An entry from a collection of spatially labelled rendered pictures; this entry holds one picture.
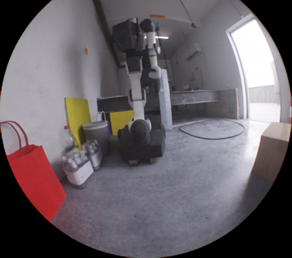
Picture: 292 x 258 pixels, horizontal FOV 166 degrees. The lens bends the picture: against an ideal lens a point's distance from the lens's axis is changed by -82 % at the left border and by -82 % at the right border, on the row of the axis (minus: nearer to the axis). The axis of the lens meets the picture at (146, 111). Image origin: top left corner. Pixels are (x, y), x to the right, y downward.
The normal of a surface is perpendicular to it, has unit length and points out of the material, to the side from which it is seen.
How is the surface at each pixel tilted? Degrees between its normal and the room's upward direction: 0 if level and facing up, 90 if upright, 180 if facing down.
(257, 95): 90
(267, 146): 90
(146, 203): 0
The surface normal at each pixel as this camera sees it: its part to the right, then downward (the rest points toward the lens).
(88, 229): -0.11, -0.99
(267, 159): -0.98, 0.11
